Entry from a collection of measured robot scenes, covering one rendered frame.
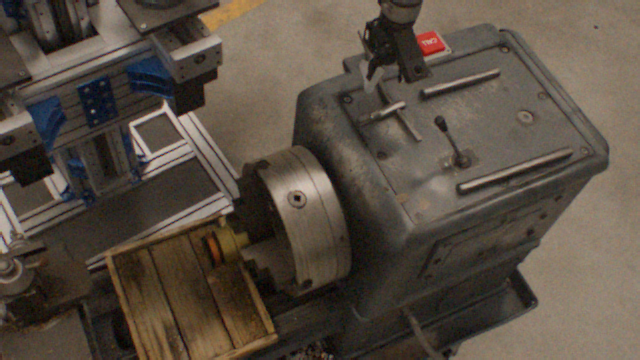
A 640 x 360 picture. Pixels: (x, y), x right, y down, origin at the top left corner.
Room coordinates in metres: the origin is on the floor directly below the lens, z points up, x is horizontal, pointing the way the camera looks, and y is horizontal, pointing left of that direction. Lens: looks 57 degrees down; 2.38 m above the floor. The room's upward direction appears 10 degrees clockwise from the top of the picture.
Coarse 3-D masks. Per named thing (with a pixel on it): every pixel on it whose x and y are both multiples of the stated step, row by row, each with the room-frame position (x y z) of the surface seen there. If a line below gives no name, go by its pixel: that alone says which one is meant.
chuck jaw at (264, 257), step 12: (264, 240) 0.64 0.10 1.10; (276, 240) 0.65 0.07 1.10; (252, 252) 0.61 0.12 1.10; (264, 252) 0.61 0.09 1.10; (276, 252) 0.62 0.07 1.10; (252, 264) 0.59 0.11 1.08; (264, 264) 0.58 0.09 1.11; (276, 264) 0.59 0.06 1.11; (288, 264) 0.59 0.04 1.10; (276, 276) 0.56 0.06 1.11; (288, 276) 0.57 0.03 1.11; (276, 288) 0.55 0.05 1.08; (300, 288) 0.56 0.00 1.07
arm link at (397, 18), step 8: (384, 0) 0.96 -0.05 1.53; (384, 8) 0.95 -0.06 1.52; (392, 8) 0.94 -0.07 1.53; (400, 8) 0.94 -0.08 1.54; (408, 8) 0.94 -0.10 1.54; (416, 8) 0.95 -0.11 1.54; (392, 16) 0.94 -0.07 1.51; (400, 16) 0.94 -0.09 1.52; (408, 16) 0.94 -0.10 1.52; (416, 16) 0.95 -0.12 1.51
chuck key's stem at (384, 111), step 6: (396, 102) 0.94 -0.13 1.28; (402, 102) 0.94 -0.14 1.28; (378, 108) 0.91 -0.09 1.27; (384, 108) 0.91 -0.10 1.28; (390, 108) 0.92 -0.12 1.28; (396, 108) 0.92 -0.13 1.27; (402, 108) 0.93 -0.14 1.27; (366, 114) 0.89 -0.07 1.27; (372, 114) 0.90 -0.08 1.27; (378, 114) 0.90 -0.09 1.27; (384, 114) 0.90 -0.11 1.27; (360, 120) 0.87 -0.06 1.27; (366, 120) 0.88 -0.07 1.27
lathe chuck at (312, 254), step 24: (288, 168) 0.75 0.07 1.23; (264, 192) 0.70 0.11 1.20; (288, 192) 0.69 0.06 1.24; (312, 192) 0.70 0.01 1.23; (288, 216) 0.64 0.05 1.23; (312, 216) 0.65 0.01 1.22; (288, 240) 0.60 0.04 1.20; (312, 240) 0.61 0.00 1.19; (312, 264) 0.58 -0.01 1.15; (336, 264) 0.60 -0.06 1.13; (288, 288) 0.58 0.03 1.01; (312, 288) 0.57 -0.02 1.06
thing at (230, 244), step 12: (228, 228) 0.64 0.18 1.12; (204, 240) 0.61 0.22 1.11; (216, 240) 0.61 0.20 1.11; (228, 240) 0.62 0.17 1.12; (240, 240) 0.63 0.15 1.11; (204, 252) 0.61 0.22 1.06; (216, 252) 0.59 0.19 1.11; (228, 252) 0.59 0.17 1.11; (240, 252) 0.60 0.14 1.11; (216, 264) 0.57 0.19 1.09; (228, 264) 0.58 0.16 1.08
